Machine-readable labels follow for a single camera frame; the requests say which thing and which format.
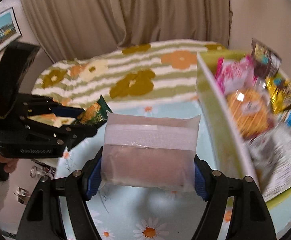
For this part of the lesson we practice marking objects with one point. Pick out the white printed snack packet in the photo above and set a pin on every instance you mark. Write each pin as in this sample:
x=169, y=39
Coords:
x=278, y=155

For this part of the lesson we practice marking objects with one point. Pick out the person's left hand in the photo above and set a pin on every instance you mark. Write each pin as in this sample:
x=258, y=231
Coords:
x=10, y=165

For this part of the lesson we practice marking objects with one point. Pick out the daisy print bed sheet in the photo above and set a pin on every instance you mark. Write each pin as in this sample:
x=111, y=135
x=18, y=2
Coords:
x=135, y=210

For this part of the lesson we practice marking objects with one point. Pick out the floral striped blanket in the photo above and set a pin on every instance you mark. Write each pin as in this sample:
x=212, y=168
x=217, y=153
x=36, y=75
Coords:
x=135, y=62

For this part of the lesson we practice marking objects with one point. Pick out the green storage box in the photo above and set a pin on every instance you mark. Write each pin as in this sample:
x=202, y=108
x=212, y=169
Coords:
x=210, y=100

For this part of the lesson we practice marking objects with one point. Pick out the clear plastic wrapper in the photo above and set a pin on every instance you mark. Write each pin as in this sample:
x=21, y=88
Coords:
x=22, y=195
x=39, y=172

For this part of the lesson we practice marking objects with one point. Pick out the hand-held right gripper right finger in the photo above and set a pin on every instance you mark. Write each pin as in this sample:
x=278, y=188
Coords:
x=200, y=182

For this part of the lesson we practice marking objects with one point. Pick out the round bread packet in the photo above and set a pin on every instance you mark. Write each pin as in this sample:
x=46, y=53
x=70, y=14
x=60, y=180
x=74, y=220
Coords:
x=248, y=110

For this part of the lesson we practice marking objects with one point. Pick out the dark purple snack packet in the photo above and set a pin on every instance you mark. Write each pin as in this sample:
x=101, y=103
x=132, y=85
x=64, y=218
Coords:
x=264, y=57

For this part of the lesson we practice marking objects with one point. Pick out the green snack packet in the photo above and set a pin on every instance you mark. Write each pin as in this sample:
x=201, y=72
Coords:
x=93, y=115

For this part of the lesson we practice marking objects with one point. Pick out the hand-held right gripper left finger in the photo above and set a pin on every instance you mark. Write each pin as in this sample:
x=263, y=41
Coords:
x=93, y=177

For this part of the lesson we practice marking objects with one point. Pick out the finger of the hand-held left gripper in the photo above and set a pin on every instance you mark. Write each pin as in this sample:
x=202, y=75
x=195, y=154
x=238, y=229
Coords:
x=60, y=132
x=68, y=111

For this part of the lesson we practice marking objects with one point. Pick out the pink snack packet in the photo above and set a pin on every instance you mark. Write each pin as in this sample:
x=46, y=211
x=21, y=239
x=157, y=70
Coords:
x=235, y=72

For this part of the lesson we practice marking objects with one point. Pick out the gold snack packet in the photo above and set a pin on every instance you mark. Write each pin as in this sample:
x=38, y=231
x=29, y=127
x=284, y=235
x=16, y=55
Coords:
x=283, y=92

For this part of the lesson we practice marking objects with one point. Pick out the translucent pink packet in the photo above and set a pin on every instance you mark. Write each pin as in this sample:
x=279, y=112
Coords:
x=148, y=155

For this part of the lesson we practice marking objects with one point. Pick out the beige curtain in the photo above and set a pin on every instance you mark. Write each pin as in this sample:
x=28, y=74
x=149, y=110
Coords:
x=110, y=10

